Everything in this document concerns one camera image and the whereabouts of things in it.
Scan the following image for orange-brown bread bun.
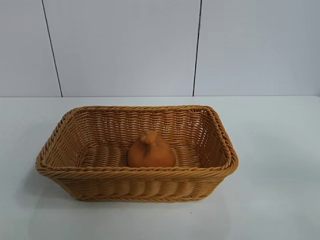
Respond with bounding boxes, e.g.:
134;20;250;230
127;130;176;168

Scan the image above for brown woven wicker basket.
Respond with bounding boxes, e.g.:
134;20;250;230
36;104;240;203

